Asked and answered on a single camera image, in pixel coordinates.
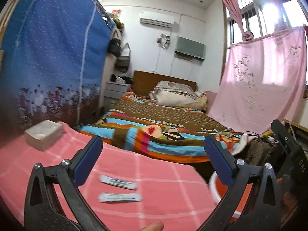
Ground green white ointment packet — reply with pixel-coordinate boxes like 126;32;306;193
98;192;142;203

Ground white blue ointment tube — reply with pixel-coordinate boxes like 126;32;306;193
99;175;137;190

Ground orange trash bin white rim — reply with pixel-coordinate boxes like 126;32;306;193
208;172;252;223

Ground person right hand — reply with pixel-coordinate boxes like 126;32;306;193
277;174;302;227

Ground person left hand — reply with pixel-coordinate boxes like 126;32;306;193
139;222;164;231

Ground black mesh fan guard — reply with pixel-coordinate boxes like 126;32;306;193
246;139;279;166

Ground thick old book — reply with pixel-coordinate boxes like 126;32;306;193
23;120;64;152

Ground pink hanging sheet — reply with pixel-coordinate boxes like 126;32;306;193
208;27;307;134

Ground pink checked blanket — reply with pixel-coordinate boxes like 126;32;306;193
1;124;216;230

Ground colourful striped bed quilt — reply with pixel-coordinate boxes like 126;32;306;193
80;92;256;164

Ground grey nightstand drawers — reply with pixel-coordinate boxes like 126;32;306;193
104;81;131;111

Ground beige floral pillow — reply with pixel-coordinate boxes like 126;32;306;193
149;81;208;112

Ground blue fabric wardrobe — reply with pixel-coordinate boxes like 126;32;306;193
1;0;114;146

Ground wooden headboard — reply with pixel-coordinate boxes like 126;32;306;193
131;70;197;96

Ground grey hanging tote bag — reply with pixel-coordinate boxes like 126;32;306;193
115;43;131;73

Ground black hanging bag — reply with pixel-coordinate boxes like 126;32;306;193
107;30;122;58

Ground white air conditioner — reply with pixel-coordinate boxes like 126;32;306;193
139;11;174;28

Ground green wall panel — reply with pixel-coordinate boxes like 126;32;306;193
175;37;206;60

